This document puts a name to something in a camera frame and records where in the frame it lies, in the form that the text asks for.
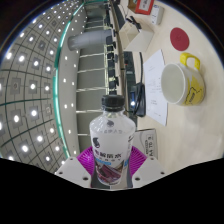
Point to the white printed paper sheet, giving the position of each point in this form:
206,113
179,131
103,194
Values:
154,83

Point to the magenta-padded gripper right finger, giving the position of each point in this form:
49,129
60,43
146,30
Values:
146,171

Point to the red and white box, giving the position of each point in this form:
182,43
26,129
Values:
143,5

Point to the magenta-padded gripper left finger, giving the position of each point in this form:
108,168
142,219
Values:
71,168

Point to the clear black-capped drink bottle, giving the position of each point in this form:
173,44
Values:
111,140

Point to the large white cardboard box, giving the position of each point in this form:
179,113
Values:
137,37

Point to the group of ceiling lights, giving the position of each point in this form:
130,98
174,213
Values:
30,86

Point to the flat round red coaster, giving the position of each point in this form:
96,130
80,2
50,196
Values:
179,39

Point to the small white box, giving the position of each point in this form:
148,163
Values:
156,14

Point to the row of dark chairs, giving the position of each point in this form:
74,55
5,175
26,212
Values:
112,60

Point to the white and yellow mug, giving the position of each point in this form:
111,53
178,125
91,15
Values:
186,83

